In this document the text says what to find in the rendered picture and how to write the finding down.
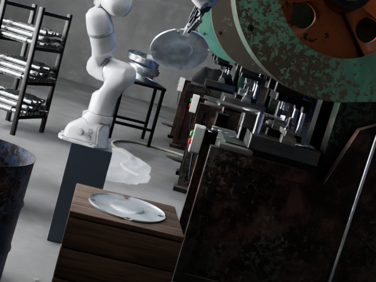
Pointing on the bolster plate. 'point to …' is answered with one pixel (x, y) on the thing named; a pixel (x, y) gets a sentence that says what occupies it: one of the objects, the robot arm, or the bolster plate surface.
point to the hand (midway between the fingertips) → (187, 29)
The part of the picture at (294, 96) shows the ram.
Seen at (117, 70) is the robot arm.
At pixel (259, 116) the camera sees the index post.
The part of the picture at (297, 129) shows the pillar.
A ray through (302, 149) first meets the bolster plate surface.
